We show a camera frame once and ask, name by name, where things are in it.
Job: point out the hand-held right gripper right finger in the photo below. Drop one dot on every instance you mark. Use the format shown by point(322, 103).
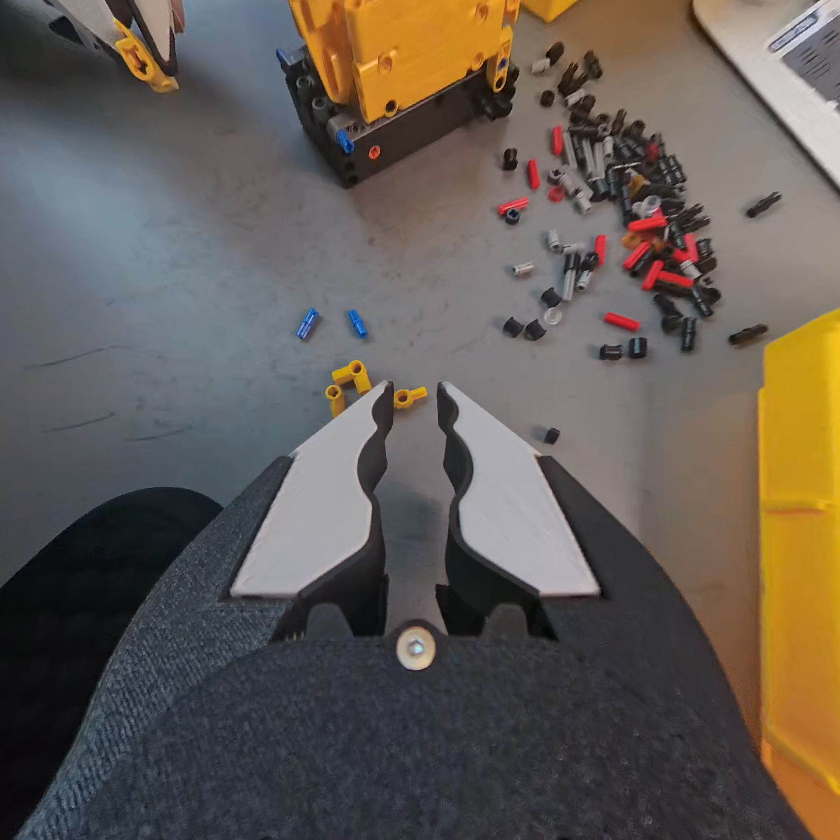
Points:
point(518, 525)

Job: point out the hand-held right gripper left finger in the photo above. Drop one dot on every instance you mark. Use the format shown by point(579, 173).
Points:
point(308, 525)

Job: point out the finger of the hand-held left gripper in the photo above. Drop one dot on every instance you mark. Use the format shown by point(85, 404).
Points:
point(92, 16)
point(157, 19)

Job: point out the yellow thin lego liftarm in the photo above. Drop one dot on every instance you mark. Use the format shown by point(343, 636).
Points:
point(141, 62)

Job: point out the yellow lego elbow connector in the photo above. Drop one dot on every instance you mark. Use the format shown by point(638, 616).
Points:
point(351, 375)

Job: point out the yellow lego connector block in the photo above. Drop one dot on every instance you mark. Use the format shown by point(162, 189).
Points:
point(408, 397)

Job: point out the yellow black lego model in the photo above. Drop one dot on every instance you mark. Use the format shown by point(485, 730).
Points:
point(407, 59)

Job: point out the yellow divided storage bin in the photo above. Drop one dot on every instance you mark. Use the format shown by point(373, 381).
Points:
point(800, 525)

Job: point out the blue lego pin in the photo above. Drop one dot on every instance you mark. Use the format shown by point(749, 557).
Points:
point(357, 323)
point(306, 323)

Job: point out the pile of small lego pins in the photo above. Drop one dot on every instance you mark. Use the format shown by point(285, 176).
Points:
point(656, 197)

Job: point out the white wooden book stand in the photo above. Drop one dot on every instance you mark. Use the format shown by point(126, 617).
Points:
point(741, 59)

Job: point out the yellow grey sticker sheet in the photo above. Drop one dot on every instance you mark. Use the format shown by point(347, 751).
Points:
point(814, 52)

